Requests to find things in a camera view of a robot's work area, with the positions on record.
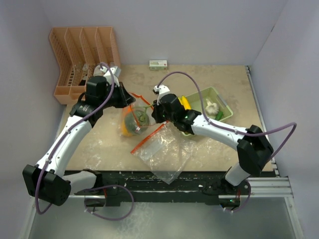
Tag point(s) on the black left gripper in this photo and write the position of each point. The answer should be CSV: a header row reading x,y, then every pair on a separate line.
x,y
124,96

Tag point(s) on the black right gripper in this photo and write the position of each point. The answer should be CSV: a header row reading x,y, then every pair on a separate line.
x,y
155,114

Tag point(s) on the clear zip bag orange zipper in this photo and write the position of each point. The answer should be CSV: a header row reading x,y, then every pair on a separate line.
x,y
141,101

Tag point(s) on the green netted melon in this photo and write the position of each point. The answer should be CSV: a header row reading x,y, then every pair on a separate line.
x,y
138,120

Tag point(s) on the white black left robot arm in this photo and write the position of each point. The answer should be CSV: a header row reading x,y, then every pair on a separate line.
x,y
46,180

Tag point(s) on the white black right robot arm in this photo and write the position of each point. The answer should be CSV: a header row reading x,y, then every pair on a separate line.
x,y
253,150

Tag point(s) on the yellow banana bunch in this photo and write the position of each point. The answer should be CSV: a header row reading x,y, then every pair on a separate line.
x,y
184,102

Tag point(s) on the white ribbed item in organizer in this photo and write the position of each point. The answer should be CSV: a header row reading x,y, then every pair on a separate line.
x,y
98,71

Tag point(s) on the white garlic bulb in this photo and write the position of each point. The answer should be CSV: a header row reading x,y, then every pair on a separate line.
x,y
211,108

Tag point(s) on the small white green box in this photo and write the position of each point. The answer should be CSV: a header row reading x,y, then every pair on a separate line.
x,y
157,64

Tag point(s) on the pale green perforated basket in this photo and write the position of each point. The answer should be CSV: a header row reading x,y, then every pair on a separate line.
x,y
214,96

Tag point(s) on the peach plastic desk organizer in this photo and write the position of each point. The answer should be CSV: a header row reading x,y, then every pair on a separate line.
x,y
78,50

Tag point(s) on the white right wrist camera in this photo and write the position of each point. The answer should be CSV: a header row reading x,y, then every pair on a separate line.
x,y
161,91

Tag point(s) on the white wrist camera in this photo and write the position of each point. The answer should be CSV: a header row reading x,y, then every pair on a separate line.
x,y
161,91
116,71

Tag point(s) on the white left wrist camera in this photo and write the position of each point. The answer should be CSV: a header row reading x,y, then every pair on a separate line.
x,y
116,71

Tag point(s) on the black front mounting rail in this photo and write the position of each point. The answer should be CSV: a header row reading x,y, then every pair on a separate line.
x,y
205,187

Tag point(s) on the aluminium frame rail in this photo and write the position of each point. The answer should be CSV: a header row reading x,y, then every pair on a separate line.
x,y
289,199

